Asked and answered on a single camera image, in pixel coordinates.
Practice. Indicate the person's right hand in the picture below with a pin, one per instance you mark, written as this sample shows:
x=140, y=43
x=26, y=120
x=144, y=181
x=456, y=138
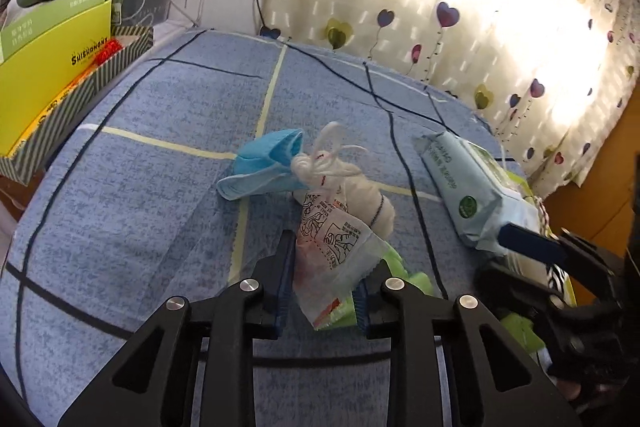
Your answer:
x=571, y=391

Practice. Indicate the blue wet wipes pack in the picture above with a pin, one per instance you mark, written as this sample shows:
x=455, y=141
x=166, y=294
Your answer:
x=460, y=177

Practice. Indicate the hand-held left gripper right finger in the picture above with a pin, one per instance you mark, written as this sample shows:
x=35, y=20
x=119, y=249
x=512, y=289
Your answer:
x=361, y=309

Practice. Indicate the white rolled cloth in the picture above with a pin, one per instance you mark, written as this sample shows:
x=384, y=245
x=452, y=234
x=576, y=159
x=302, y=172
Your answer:
x=372, y=207

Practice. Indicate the light green cardboard box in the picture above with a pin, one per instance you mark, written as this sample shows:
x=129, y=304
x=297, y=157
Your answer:
x=50, y=14

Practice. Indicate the yellow cardboard box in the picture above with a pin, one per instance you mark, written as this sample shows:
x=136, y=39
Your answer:
x=55, y=77

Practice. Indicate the plain green cloth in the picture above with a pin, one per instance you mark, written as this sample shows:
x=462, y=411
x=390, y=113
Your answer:
x=415, y=282

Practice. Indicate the wooden wardrobe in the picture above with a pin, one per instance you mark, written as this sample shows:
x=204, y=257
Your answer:
x=615, y=167

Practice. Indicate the blue face mask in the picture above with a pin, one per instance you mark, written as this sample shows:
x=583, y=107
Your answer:
x=265, y=162

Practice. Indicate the striped cardboard box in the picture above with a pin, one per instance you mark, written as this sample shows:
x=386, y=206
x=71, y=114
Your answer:
x=100, y=77

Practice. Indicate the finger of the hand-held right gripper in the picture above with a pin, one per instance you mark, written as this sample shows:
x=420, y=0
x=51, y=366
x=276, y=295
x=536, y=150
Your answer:
x=530, y=244
x=510, y=287

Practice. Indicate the red tinsel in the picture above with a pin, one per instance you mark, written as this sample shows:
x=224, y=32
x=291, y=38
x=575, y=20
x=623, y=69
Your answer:
x=105, y=51

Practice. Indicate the white yarn bundle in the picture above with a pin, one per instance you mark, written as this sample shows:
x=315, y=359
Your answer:
x=320, y=164

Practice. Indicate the clear printed plastic bag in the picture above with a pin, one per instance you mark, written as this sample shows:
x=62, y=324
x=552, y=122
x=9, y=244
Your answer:
x=335, y=252

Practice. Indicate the black white striped cloth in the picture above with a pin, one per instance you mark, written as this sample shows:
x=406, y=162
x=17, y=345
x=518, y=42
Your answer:
x=559, y=281

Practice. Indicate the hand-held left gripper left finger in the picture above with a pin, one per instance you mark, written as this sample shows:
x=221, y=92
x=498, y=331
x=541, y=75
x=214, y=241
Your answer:
x=282, y=279

